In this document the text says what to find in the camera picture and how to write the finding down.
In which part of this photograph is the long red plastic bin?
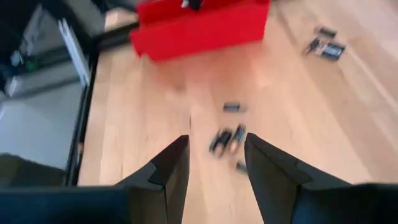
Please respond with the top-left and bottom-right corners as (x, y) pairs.
(129, 0), (272, 62)

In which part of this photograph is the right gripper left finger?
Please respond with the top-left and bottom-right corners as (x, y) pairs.
(115, 134), (191, 224)

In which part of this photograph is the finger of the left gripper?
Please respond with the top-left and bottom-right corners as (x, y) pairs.
(187, 0), (205, 11)

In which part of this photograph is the black aluminium table frame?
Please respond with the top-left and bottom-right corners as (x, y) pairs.
(63, 21), (141, 187)

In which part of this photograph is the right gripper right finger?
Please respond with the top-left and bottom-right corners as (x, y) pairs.
(243, 133), (351, 224)

